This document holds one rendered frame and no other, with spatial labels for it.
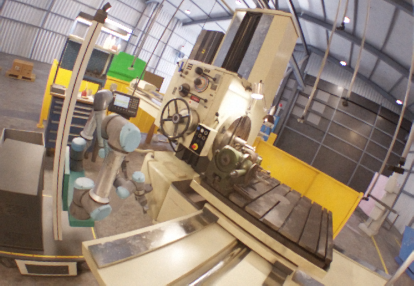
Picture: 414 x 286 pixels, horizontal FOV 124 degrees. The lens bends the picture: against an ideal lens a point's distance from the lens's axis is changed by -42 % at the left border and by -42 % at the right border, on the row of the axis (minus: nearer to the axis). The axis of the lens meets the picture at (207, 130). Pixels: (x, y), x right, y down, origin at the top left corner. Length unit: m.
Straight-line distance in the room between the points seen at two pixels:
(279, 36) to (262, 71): 0.52
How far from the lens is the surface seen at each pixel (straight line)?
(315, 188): 3.88
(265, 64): 2.40
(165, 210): 2.23
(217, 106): 1.72
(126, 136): 0.82
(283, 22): 2.64
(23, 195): 1.17
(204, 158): 2.54
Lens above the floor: 1.60
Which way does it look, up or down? 10 degrees down
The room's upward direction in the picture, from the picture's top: 24 degrees clockwise
